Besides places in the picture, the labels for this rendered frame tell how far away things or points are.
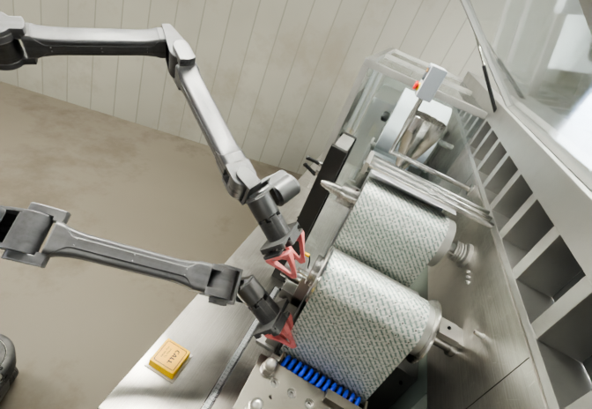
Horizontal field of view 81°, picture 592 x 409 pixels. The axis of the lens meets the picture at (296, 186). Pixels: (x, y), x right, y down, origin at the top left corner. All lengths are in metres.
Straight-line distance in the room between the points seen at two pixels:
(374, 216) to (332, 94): 2.70
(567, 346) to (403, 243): 0.40
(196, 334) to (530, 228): 0.88
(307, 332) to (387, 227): 0.33
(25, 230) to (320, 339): 0.63
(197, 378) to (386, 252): 0.58
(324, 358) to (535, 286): 0.47
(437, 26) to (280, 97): 1.56
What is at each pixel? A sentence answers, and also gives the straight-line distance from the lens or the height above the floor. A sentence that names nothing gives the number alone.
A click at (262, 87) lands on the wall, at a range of 3.50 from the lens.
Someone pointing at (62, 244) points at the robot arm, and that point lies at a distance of 0.78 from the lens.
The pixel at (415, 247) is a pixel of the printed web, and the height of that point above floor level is 1.33.
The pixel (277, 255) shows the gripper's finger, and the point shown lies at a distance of 0.76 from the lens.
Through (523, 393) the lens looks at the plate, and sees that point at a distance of 0.68.
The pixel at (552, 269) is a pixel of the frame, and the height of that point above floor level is 1.51.
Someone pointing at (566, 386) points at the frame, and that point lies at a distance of 0.67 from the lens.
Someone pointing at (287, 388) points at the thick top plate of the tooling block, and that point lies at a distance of 0.90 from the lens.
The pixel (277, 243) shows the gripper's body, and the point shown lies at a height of 1.30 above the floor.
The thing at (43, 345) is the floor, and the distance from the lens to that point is 2.12.
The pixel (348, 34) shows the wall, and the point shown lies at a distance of 3.43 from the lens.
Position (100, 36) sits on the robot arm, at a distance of 1.02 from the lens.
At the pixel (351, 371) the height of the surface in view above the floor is 1.09.
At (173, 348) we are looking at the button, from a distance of 1.01.
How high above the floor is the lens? 1.79
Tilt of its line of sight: 30 degrees down
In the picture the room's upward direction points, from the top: 23 degrees clockwise
